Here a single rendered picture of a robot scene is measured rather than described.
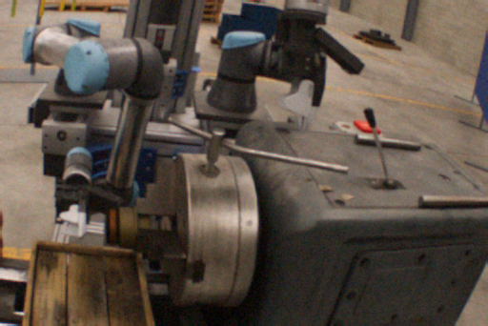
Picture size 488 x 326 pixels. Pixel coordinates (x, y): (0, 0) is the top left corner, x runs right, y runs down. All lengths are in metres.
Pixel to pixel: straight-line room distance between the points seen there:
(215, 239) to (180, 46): 0.88
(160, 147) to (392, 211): 0.82
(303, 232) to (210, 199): 0.18
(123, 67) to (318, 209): 0.49
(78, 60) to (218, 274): 0.52
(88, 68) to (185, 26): 0.67
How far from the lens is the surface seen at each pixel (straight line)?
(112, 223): 1.02
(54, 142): 1.46
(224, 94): 1.53
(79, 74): 1.08
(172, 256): 0.94
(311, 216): 0.88
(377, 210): 0.95
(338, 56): 0.92
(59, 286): 1.19
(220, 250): 0.94
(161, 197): 1.06
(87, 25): 1.49
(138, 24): 1.67
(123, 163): 1.28
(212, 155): 0.96
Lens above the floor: 1.65
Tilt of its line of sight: 23 degrees down
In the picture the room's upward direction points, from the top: 11 degrees clockwise
